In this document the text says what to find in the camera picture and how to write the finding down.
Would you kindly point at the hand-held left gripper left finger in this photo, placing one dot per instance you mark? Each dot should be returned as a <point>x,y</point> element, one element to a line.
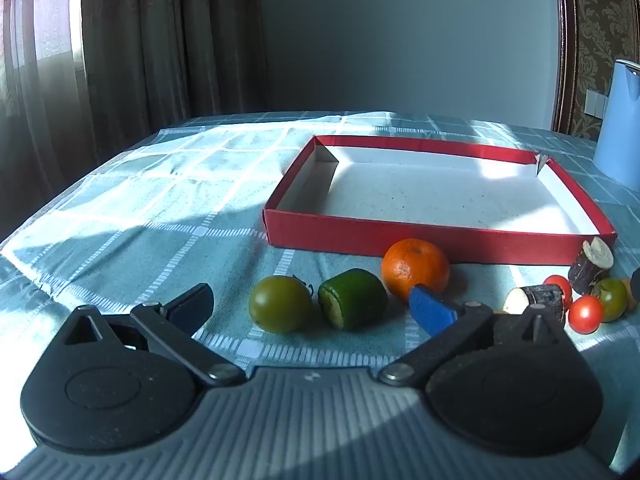
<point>192,305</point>

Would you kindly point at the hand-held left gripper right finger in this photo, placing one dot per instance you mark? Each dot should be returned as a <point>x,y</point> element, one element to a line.
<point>430,310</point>

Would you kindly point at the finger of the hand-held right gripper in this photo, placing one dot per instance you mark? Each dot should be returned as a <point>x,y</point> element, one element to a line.
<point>636,284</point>

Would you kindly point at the small yellow potato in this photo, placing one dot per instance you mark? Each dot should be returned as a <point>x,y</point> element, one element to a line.
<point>631,301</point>

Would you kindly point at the orange mandarin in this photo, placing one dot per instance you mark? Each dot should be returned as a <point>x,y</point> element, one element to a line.
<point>412,265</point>

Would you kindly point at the eggplant piece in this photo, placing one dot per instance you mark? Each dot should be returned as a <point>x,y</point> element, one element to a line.
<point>587,267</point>

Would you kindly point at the green cucumber piece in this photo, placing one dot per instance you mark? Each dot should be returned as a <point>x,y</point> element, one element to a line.
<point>355,297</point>

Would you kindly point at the large green tomato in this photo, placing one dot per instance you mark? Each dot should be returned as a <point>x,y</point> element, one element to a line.
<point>277,305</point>

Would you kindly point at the dark sugarcane piece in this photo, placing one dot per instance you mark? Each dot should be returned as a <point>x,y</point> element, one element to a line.
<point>542,294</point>

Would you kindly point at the red cardboard box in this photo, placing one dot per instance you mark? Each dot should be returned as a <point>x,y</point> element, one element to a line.
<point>350,235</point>

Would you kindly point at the small green tomato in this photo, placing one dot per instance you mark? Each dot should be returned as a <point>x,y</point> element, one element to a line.
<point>612,297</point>

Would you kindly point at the red cherry tomato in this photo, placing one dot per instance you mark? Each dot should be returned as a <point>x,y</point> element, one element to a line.
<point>585,314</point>
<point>560,282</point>

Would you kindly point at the teal checked tablecloth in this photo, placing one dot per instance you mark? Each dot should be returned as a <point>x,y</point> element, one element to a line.
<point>150,200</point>

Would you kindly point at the light blue kettle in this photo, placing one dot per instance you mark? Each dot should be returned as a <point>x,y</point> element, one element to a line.
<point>617,130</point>

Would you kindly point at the brown curtain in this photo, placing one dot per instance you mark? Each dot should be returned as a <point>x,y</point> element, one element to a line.
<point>170,45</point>

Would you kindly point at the sheer curtain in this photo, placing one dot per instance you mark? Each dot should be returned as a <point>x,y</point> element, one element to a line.
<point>40,85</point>

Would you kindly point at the white wall switch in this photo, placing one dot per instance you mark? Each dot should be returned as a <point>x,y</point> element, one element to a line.
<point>596,101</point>

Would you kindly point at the dark wooden frame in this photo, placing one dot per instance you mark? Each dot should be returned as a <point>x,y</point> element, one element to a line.
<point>564,45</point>

